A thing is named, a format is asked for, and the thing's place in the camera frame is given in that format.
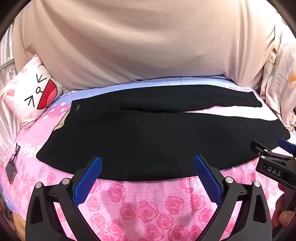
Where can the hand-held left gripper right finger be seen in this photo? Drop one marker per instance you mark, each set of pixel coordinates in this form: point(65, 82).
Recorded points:
point(208, 180)

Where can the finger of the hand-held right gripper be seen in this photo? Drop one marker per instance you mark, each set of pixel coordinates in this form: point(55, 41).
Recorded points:
point(286, 144)
point(263, 149)

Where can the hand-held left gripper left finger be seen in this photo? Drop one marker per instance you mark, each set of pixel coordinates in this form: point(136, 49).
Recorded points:
point(87, 180)

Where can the black pants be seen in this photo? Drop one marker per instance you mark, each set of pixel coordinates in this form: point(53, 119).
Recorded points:
point(138, 143)

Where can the person's right hand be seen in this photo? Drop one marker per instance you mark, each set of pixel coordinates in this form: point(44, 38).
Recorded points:
point(283, 216)

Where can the pink floral bedsheet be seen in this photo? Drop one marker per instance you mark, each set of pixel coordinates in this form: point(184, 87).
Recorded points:
point(138, 208)

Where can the floral quilt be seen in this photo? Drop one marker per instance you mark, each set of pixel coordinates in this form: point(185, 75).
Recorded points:
point(279, 81)

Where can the black eyeglasses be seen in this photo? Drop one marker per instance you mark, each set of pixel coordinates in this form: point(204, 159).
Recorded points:
point(15, 154)

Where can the black phone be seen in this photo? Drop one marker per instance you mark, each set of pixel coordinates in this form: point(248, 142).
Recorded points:
point(11, 172)

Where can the white satin sheet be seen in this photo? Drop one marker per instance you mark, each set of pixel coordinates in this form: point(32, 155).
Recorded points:
point(9, 132)

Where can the cartoon face pillow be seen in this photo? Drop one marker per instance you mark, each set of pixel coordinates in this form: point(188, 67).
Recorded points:
point(23, 92)

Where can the beige headboard cloth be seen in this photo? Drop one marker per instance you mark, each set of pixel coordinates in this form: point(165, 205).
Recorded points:
point(138, 46)

